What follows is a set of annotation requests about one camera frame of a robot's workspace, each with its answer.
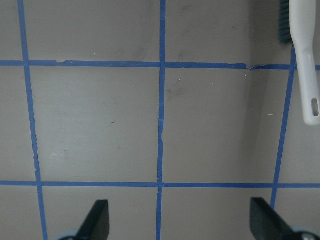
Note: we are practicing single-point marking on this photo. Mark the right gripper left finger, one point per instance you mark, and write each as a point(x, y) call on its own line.
point(96, 225)

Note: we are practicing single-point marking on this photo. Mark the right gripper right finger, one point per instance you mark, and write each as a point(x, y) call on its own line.
point(266, 224)

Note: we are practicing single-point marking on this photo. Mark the beige hand brush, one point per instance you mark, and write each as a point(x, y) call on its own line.
point(297, 24)

